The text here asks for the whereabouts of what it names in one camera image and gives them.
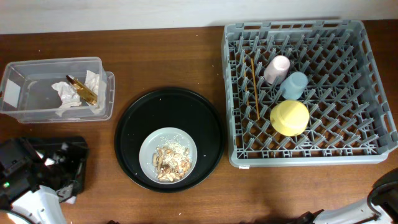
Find white tissue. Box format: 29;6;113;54
52;70;100;109

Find grey plate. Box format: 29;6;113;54
139;128;198;185

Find peanut shells and rice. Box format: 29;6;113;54
152;139;193;183

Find wooden chopstick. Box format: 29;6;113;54
242;60;250;108
251;58;260;120

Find pink cup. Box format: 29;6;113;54
264;55;290;85

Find yellow bowl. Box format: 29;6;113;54
270;100;310;136

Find blue cup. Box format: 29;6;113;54
280;72;308;100

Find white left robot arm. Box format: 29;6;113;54
1;139;89;223

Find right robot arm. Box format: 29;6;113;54
292;169;397;224

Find grey dishwasher rack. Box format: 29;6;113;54
221;20;397;169

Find black rectangular tray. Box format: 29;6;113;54
27;136;90;203

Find clear plastic bin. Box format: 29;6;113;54
1;57;115;123

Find round black tray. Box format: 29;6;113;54
114;88;226;193

